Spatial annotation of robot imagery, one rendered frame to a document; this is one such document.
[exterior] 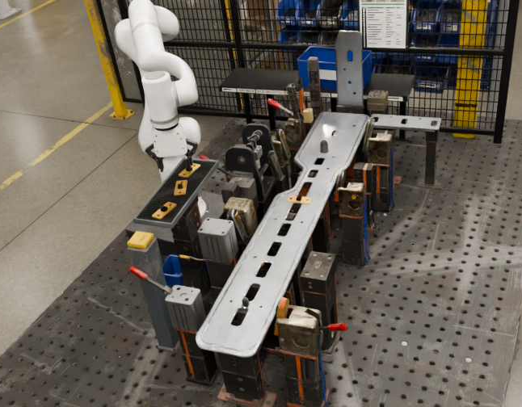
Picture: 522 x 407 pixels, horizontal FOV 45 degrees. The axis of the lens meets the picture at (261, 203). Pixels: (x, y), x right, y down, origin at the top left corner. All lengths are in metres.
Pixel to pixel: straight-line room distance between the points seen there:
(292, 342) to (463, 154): 1.57
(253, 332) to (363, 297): 0.61
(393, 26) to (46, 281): 2.34
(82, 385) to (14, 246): 2.11
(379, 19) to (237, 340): 1.70
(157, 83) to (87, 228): 2.35
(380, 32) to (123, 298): 1.61
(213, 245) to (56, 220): 2.41
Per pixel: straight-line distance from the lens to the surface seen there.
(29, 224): 4.33
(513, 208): 2.71
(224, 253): 1.97
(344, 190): 2.18
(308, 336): 1.70
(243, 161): 2.22
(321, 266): 1.89
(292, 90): 2.52
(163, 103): 1.89
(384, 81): 2.94
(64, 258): 3.93
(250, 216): 2.10
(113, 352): 2.24
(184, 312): 1.83
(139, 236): 1.91
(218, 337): 1.77
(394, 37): 2.95
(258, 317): 1.80
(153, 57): 1.98
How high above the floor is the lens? 2.28
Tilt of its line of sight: 35 degrees down
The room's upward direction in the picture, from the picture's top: 8 degrees counter-clockwise
